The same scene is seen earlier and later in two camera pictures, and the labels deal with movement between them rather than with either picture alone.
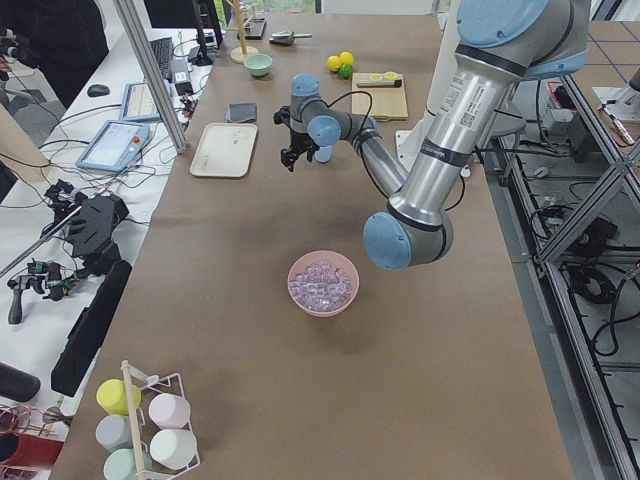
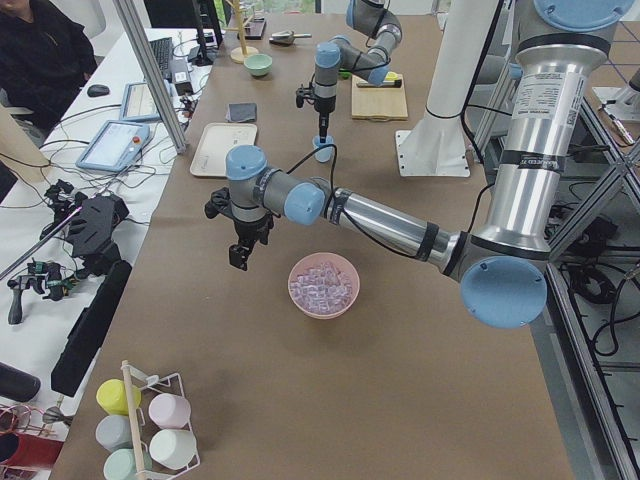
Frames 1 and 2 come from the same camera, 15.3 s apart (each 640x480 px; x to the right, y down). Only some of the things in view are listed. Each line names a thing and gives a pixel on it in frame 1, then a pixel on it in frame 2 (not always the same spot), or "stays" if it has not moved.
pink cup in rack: [169, 411] stays
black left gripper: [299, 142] -> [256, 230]
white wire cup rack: [164, 435] stays
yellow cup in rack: [112, 396] stays
